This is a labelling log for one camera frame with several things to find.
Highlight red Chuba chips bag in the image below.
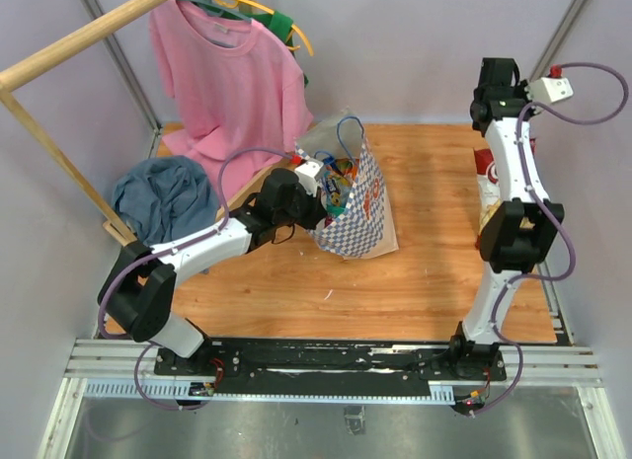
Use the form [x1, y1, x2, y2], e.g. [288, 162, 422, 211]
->
[473, 135, 537, 251]

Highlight blue crumpled cloth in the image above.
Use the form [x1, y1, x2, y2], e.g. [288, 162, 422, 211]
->
[111, 156, 219, 246]

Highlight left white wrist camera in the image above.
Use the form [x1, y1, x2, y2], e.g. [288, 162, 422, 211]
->
[294, 160, 325, 196]

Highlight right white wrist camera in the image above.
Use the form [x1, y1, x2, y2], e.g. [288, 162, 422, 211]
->
[527, 77, 574, 106]

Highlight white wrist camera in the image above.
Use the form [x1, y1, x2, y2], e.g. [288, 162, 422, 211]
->
[527, 77, 574, 106]
[294, 160, 325, 196]

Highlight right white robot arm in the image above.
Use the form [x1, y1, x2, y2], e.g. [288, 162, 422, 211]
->
[447, 57, 565, 380]

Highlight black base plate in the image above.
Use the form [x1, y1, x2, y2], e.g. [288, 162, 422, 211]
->
[154, 338, 507, 397]

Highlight green garment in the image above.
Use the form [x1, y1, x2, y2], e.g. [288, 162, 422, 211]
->
[213, 0, 300, 56]

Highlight wooden clothes rack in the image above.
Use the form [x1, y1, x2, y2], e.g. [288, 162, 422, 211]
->
[0, 0, 297, 258]

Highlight blue snack bag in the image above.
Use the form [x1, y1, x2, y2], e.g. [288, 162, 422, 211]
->
[322, 159, 357, 218]

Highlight grey slotted cable duct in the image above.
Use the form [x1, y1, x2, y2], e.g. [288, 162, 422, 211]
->
[84, 379, 456, 406]

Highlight yellow hanger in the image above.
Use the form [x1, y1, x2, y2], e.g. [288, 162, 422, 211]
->
[189, 0, 314, 56]

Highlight blue checkered paper bag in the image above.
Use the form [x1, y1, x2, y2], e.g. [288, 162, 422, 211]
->
[295, 109, 399, 260]

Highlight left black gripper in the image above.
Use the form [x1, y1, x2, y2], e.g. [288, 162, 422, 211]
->
[276, 182, 329, 232]

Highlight grey-blue hanger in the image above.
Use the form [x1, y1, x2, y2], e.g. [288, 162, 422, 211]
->
[177, 0, 251, 23]

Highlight pink t-shirt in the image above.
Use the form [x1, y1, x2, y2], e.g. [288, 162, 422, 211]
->
[149, 0, 312, 198]

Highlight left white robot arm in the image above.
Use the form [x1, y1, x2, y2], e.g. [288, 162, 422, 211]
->
[98, 160, 327, 376]

